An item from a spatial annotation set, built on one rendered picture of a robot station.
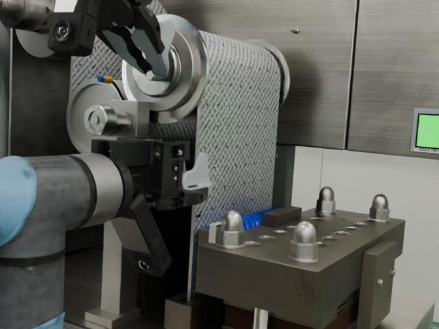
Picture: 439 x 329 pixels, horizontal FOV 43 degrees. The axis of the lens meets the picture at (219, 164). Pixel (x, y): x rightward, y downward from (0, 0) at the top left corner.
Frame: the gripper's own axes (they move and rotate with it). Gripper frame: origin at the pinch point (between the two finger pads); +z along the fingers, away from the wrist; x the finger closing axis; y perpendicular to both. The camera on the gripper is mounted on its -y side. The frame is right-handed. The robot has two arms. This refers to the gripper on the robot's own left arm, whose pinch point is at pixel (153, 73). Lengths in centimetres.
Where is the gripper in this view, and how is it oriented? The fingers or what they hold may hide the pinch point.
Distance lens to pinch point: 72.8
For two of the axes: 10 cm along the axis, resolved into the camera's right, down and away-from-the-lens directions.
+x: -8.5, -1.1, 5.2
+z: 3.6, 5.9, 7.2
